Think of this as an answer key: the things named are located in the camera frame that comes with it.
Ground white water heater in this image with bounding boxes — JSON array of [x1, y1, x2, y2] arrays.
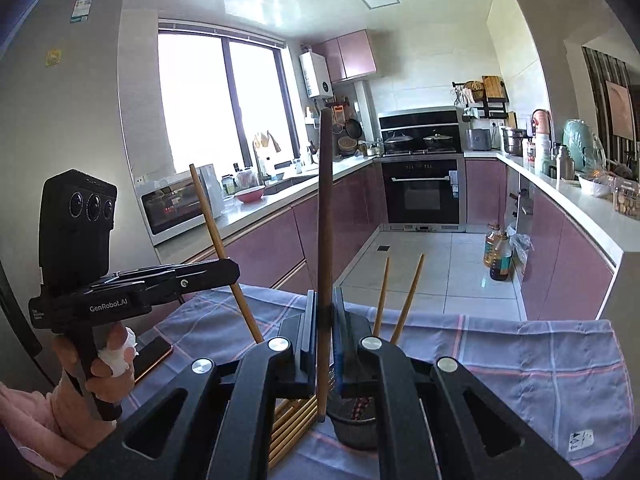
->
[[299, 52, 335, 98]]

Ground green countertop appliance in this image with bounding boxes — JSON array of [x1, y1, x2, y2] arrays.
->
[[562, 118, 606, 173]]

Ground silver rice cooker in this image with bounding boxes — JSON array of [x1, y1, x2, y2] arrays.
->
[[466, 128, 493, 152]]

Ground black wok with lid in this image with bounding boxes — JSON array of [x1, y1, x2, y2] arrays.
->
[[382, 131, 415, 153]]

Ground silver refrigerator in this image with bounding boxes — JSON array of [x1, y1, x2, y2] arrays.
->
[[0, 0, 171, 386]]

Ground pink base cabinets beside oven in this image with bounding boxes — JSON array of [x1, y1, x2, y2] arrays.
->
[[465, 157, 616, 321]]

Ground dark brown chopstick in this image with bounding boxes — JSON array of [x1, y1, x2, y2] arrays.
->
[[316, 107, 335, 423]]

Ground kitchen window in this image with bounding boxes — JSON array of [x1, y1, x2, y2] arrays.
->
[[158, 25, 301, 173]]

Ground black wall rack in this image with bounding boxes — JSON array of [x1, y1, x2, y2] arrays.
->
[[452, 76, 511, 121]]

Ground red bowl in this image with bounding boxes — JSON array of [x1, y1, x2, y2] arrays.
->
[[233, 185, 267, 204]]

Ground wooden cutting board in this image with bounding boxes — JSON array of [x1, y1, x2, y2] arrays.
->
[[481, 75, 507, 101]]

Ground person's left hand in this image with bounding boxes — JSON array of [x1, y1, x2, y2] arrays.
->
[[52, 322, 138, 402]]

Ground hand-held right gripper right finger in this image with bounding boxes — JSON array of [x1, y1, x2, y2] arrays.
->
[[332, 287, 583, 480]]

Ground pink wall painting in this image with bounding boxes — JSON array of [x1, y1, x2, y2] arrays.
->
[[605, 80, 636, 140]]

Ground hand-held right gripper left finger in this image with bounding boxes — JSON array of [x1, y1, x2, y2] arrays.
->
[[60, 290, 321, 480]]

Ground yellow oil bottle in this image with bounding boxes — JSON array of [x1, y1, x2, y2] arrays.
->
[[482, 223, 502, 268]]

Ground black phone orange edge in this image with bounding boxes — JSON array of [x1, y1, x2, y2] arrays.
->
[[132, 336, 174, 383]]

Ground grey checked tablecloth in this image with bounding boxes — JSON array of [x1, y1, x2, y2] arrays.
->
[[120, 285, 633, 480]]

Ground pink wall cabinet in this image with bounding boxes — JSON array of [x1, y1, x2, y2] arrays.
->
[[312, 29, 378, 83]]

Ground clear plastic bag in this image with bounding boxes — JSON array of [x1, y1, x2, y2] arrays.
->
[[507, 225, 533, 273]]

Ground white bowl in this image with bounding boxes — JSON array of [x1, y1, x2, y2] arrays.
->
[[577, 174, 613, 198]]

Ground steel thermos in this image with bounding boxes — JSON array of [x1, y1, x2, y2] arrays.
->
[[556, 144, 576, 180]]

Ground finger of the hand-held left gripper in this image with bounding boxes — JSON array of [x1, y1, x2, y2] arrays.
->
[[144, 258, 241, 307]]

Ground black mesh utensil holder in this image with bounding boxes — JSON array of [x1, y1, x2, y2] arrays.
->
[[325, 365, 383, 452]]

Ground built-in oven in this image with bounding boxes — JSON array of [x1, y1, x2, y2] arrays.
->
[[381, 154, 467, 233]]

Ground black range hood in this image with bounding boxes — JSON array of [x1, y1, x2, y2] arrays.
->
[[377, 106, 463, 153]]

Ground cooking pot with glass lid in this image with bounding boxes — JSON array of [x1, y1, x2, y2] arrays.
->
[[422, 131, 457, 151]]

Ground person's left forearm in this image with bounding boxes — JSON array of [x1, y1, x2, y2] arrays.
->
[[0, 375, 108, 477]]

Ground light wooden chopstick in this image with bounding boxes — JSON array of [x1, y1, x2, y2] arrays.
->
[[188, 163, 265, 345], [372, 256, 392, 337], [390, 253, 426, 346]]

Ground pink base cabinets under window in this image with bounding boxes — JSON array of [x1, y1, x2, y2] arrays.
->
[[170, 162, 388, 301]]

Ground dark sauce bottle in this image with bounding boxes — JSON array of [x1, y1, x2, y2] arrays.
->
[[489, 230, 514, 282]]

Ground clear snack container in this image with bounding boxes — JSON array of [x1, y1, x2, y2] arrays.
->
[[612, 180, 640, 218]]

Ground pink kettle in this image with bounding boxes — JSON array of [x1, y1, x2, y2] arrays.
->
[[531, 108, 553, 136]]

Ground bunch of wooden chopsticks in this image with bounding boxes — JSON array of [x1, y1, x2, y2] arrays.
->
[[267, 394, 321, 468]]

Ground white microwave oven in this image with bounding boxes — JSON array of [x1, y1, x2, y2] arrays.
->
[[136, 164, 226, 247]]

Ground steel stockpot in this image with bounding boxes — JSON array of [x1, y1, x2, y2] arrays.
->
[[501, 127, 528, 156]]

